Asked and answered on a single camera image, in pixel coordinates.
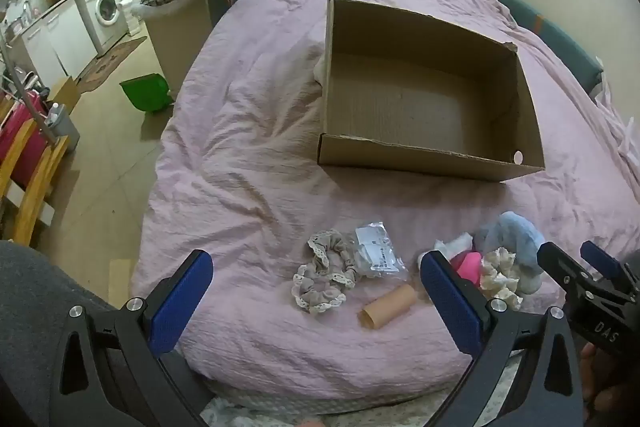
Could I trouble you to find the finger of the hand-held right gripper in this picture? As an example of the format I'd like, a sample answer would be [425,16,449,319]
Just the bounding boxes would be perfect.
[537,241,598,303]
[580,241,632,288]

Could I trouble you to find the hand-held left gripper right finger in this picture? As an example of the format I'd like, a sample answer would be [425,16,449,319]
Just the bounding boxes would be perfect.
[419,250,586,427]

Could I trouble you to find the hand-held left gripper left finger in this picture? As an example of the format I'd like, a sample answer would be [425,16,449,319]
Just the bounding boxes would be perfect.
[50,249,216,427]

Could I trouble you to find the pink sponge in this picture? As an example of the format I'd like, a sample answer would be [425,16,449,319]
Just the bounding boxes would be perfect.
[450,249,486,290]

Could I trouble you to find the cream floral scrunchie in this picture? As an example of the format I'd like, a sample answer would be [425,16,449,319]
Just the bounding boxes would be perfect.
[477,248,524,311]

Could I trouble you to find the white knotted cloth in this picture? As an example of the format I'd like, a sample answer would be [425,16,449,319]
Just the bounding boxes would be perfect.
[417,231,476,265]

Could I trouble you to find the light blue plush cloth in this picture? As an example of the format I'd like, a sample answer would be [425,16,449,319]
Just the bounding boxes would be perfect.
[472,211,547,296]

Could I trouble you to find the cardboard tube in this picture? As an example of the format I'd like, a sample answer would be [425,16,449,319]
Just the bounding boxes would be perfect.
[356,284,418,330]

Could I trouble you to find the clear plastic packet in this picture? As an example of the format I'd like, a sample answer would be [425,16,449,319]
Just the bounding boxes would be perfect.
[350,221,408,280]

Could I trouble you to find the beige lace scrunchie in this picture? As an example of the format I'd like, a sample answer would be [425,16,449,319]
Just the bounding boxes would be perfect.
[291,229,362,314]

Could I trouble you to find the brown cardboard box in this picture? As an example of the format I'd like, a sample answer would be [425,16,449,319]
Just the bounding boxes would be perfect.
[316,0,547,184]

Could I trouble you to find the person's right hand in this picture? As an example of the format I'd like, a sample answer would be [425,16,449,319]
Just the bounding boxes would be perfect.
[581,341,640,414]

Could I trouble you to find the white crumpled cloth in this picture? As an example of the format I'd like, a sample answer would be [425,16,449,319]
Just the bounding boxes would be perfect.
[592,74,640,175]

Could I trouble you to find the person's grey trouser leg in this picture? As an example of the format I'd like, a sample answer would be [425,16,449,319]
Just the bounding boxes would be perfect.
[0,241,151,427]

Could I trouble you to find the white dotted sheet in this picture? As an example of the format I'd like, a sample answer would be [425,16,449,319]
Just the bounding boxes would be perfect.
[200,362,516,427]

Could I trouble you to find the pink bed sheet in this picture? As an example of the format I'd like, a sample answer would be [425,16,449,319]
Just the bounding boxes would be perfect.
[131,0,640,410]

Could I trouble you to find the wooden chair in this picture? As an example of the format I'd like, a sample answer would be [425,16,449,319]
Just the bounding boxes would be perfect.
[0,99,71,249]

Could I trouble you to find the grey container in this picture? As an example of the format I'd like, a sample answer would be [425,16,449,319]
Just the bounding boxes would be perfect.
[44,103,81,152]

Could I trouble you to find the green bin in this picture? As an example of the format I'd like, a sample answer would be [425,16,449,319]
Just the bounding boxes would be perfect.
[119,74,174,114]

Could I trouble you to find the red suitcase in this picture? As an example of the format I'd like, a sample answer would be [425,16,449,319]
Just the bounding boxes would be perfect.
[0,89,49,188]

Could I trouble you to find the teal headboard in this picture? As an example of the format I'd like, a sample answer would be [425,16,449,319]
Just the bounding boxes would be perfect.
[496,0,604,94]

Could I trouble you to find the small cardboard box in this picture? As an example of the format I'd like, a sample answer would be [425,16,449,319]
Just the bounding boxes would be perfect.
[46,77,82,114]

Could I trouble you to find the patterned floor rug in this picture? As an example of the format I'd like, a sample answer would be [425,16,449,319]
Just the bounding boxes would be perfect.
[77,36,149,92]

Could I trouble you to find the beige armchair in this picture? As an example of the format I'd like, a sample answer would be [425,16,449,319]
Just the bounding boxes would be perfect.
[144,0,216,104]

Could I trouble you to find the white kitchen cabinet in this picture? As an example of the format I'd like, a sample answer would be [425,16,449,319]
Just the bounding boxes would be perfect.
[21,0,98,82]

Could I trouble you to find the white washing machine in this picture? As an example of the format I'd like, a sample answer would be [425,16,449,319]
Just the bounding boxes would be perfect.
[80,0,129,54]

